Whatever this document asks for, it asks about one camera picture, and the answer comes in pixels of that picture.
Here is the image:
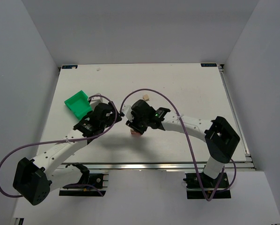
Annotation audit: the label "wood cube with number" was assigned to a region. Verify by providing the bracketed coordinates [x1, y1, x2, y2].
[142, 94, 150, 101]

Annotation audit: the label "red wood block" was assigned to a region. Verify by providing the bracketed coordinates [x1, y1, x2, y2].
[131, 131, 141, 137]

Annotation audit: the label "green plastic tray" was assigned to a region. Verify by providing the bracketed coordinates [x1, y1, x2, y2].
[64, 90, 93, 120]

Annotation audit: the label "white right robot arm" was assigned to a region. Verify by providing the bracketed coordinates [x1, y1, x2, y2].
[121, 99, 240, 179]

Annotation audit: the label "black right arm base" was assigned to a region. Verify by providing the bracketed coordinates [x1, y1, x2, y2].
[183, 173, 231, 200]

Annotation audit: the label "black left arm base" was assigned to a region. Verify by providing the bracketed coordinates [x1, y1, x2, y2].
[59, 163, 109, 197]

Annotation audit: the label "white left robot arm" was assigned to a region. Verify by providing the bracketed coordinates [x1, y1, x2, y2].
[13, 102, 122, 205]

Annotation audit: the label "blue left corner label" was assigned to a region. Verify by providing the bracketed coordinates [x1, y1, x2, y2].
[61, 65, 78, 69]

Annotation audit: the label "blue corner label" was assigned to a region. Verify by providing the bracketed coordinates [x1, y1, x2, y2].
[61, 65, 78, 69]
[200, 63, 217, 67]

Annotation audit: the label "blue right corner label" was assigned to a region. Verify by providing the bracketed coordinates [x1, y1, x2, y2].
[200, 63, 217, 67]

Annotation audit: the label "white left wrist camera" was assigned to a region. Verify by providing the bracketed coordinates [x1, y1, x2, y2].
[88, 93, 103, 110]

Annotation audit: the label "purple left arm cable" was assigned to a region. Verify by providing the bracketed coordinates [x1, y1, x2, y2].
[0, 95, 119, 198]

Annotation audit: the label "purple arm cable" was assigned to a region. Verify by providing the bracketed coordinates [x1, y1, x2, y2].
[120, 88, 237, 202]
[0, 95, 119, 198]

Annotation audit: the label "aluminium right frame rail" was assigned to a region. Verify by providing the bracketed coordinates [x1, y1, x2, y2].
[217, 64, 253, 162]

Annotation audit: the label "aluminium frame rail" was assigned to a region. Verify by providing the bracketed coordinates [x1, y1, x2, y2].
[60, 160, 257, 172]
[217, 64, 253, 162]

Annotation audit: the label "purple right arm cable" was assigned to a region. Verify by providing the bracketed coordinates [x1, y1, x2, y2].
[120, 88, 237, 202]

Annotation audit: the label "aluminium front frame rail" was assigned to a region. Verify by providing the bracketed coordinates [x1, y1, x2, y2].
[60, 160, 257, 172]

